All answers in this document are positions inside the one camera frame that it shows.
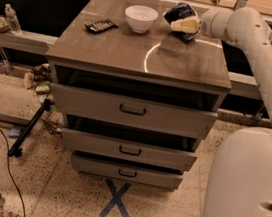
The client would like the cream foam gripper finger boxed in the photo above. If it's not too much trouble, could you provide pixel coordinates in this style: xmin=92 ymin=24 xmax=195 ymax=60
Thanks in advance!
xmin=170 ymin=16 xmax=200 ymax=34

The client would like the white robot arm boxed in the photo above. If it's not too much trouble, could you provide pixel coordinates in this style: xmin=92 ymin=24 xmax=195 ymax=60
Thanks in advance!
xmin=165 ymin=3 xmax=272 ymax=217

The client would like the white ceramic bowl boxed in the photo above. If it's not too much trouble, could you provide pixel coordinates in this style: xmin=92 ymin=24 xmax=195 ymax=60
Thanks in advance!
xmin=125 ymin=5 xmax=158 ymax=34

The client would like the grey drawer cabinet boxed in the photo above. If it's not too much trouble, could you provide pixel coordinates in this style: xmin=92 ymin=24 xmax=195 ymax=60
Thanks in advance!
xmin=28 ymin=0 xmax=243 ymax=197

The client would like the black remote control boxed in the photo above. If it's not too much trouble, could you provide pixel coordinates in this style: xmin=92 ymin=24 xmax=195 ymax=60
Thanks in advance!
xmin=86 ymin=19 xmax=117 ymax=34

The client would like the top grey drawer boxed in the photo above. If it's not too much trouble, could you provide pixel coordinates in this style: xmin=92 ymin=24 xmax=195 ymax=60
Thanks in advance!
xmin=52 ymin=83 xmax=218 ymax=139

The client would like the grey drawer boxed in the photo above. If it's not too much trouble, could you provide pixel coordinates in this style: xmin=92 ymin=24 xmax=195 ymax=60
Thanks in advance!
xmin=52 ymin=83 xmax=218 ymax=139
xmin=62 ymin=129 xmax=197 ymax=171
xmin=71 ymin=154 xmax=183 ymax=190

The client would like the middle grey drawer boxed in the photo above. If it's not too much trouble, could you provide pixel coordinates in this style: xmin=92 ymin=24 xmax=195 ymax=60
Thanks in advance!
xmin=62 ymin=129 xmax=197 ymax=171

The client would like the bottom grey drawer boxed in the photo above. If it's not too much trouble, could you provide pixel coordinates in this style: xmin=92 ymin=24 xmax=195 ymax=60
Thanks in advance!
xmin=71 ymin=154 xmax=183 ymax=190

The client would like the pile of snack packages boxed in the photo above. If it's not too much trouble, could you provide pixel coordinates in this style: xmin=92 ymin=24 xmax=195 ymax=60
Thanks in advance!
xmin=23 ymin=63 xmax=64 ymax=135

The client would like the clear water bottle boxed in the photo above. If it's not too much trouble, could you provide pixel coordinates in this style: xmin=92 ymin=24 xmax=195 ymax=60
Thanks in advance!
xmin=4 ymin=4 xmax=22 ymax=35

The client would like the blue tape floor cross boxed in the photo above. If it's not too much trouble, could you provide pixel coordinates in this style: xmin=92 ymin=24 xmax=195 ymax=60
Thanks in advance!
xmin=99 ymin=179 xmax=131 ymax=217

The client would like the black tripod leg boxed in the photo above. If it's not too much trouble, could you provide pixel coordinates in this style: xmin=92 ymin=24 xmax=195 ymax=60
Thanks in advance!
xmin=7 ymin=99 xmax=51 ymax=158

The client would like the black floor cable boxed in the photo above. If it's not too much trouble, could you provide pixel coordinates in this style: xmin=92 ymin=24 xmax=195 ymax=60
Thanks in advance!
xmin=0 ymin=115 xmax=41 ymax=217

